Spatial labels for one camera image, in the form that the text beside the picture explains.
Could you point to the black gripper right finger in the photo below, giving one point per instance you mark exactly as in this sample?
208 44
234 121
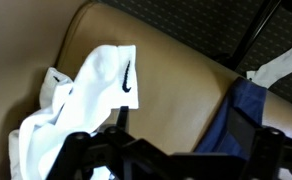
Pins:
271 150

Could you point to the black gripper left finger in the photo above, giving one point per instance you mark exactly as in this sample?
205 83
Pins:
125 157

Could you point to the white nike sock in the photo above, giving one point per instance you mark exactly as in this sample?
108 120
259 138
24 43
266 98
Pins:
106 80

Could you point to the brown leather armchair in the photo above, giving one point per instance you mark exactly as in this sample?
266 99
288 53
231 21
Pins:
180 89

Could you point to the white sock on floor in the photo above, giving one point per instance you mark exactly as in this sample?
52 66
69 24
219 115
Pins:
269 73

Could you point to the navy blue garment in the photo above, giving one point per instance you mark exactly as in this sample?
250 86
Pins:
232 129

